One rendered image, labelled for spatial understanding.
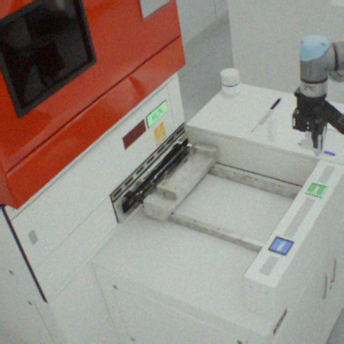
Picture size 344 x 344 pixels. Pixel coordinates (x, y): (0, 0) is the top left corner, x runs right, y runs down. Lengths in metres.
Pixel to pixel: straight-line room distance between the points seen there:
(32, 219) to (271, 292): 0.67
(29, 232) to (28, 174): 0.21
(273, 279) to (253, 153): 0.62
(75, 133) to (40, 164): 0.14
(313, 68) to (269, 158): 0.57
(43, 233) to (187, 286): 0.45
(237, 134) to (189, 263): 0.52
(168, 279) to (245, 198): 0.42
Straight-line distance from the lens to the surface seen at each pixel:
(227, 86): 2.13
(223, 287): 1.62
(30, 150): 1.38
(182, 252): 1.73
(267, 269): 1.48
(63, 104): 1.43
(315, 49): 1.40
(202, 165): 1.96
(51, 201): 1.56
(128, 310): 1.86
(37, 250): 1.58
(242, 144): 1.94
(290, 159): 1.88
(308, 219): 1.61
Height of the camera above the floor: 2.07
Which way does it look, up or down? 37 degrees down
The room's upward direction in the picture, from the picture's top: 10 degrees counter-clockwise
